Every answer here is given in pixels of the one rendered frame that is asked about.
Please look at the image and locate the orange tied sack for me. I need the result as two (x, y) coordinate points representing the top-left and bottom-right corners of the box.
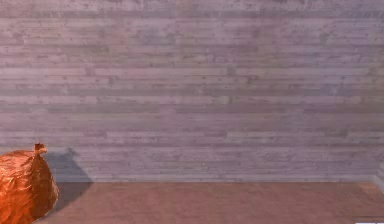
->
(0, 143), (60, 224)

